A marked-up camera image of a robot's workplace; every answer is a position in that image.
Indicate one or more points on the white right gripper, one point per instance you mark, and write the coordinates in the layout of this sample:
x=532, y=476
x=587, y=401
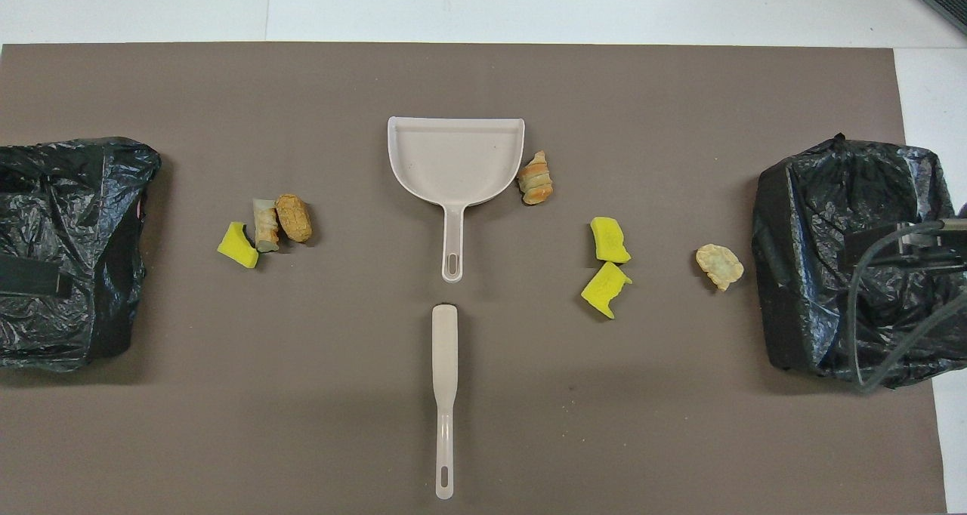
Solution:
x=891, y=249

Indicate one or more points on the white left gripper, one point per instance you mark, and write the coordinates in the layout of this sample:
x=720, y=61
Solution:
x=30, y=277

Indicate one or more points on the beige hand brush black bristles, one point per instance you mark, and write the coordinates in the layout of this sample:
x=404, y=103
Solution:
x=444, y=349

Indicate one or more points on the beige plastic dustpan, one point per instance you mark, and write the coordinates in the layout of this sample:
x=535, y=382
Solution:
x=453, y=160

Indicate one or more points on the black bag lined trash bin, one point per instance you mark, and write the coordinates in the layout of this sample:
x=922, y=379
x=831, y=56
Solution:
x=816, y=198
x=68, y=198

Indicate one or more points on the pale beige toy cookie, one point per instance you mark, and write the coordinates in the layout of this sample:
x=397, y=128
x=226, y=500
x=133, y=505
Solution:
x=719, y=266

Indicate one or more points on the yellow sponge piece green back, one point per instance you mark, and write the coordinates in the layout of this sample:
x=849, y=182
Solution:
x=236, y=245

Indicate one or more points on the brown toy bread loaf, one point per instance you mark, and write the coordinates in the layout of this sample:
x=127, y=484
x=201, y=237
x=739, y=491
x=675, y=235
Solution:
x=293, y=217

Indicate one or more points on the orange striped toy croissant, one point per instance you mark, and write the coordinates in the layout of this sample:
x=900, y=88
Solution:
x=535, y=181

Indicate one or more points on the brown table mat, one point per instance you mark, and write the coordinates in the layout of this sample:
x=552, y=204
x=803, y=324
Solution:
x=483, y=84

